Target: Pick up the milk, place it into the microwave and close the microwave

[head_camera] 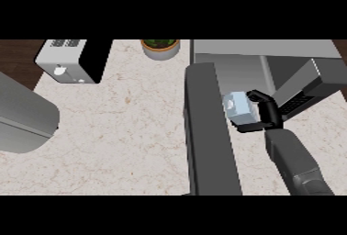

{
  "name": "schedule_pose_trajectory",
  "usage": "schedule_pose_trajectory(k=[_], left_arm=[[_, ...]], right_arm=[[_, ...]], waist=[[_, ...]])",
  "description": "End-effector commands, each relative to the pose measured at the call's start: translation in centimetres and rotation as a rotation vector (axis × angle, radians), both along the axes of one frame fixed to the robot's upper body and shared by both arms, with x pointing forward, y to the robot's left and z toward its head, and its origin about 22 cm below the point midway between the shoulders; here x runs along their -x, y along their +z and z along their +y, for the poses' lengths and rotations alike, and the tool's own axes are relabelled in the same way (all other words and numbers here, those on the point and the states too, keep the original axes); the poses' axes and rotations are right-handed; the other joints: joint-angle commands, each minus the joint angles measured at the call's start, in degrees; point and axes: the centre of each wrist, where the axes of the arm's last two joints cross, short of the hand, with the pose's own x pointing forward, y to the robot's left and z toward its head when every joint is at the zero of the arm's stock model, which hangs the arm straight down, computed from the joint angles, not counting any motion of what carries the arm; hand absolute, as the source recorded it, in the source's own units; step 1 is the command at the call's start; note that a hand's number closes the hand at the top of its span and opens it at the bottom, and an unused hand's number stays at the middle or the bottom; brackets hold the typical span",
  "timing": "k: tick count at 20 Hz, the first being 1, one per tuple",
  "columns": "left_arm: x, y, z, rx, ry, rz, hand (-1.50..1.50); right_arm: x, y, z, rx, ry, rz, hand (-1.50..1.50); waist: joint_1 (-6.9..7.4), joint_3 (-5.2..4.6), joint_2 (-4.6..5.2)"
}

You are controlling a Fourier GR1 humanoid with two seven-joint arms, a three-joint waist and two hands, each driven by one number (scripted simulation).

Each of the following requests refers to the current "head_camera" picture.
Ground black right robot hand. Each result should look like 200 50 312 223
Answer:
229 89 285 134

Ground pale blue milk carton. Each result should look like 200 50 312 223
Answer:
223 91 260 127

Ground grey microwave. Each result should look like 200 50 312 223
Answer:
190 39 347 120

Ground dark grey microwave door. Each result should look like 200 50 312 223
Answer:
184 62 244 196

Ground potted green plant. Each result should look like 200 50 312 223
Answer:
141 39 182 62

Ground white toaster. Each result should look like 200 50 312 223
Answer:
34 39 114 84

